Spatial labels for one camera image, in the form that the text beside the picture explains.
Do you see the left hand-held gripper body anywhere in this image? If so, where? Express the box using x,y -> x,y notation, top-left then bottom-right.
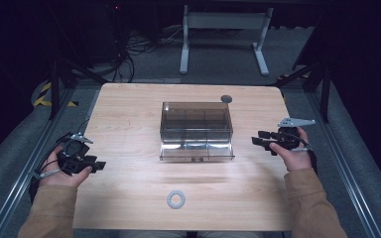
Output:
58,132 -> 95,177

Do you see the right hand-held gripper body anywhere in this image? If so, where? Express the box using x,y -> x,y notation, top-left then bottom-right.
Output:
270,117 -> 317,157

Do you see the person's right hand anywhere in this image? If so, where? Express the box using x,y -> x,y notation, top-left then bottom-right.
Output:
269,126 -> 314,174

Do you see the person's left hand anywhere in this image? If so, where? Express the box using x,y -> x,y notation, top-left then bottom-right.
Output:
39,145 -> 93,188

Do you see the black metal stand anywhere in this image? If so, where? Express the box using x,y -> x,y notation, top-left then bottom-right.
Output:
273,49 -> 332,124
48,54 -> 111,121

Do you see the yellow black floor tape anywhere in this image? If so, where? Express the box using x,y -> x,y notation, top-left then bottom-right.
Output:
32,81 -> 79,108

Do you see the clear smoked plastic drawer box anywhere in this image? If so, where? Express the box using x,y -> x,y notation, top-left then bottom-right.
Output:
159,100 -> 235,164

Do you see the dark cabinet with red light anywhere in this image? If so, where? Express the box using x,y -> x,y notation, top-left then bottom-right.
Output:
75,2 -> 127,68

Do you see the right hand-held gripper cable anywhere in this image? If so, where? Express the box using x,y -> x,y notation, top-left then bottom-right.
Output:
286,131 -> 314,154

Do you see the hand-held gripper cable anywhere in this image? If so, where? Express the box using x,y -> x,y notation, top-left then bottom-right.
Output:
33,118 -> 91,181
286,131 -> 314,154

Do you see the left hand-held gripper cable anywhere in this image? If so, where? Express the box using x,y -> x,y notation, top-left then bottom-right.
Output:
33,118 -> 91,181

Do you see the aluminium floor rail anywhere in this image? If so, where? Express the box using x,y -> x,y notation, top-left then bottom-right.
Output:
305,92 -> 381,238
0,86 -> 101,238

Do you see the bundle of black floor cables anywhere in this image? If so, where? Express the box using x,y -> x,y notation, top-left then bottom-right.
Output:
110,25 -> 188,83

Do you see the white metal table frame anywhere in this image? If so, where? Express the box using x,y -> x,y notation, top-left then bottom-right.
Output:
179,4 -> 275,77

